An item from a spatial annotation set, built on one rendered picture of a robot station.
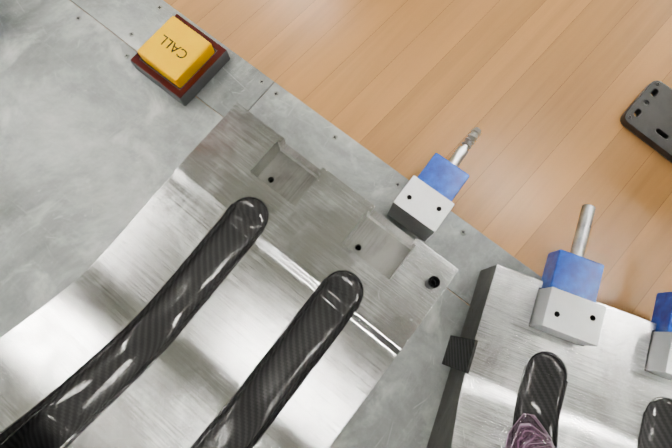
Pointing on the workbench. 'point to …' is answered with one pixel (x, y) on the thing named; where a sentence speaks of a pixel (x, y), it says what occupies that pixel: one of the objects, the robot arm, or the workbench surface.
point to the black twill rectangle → (460, 353)
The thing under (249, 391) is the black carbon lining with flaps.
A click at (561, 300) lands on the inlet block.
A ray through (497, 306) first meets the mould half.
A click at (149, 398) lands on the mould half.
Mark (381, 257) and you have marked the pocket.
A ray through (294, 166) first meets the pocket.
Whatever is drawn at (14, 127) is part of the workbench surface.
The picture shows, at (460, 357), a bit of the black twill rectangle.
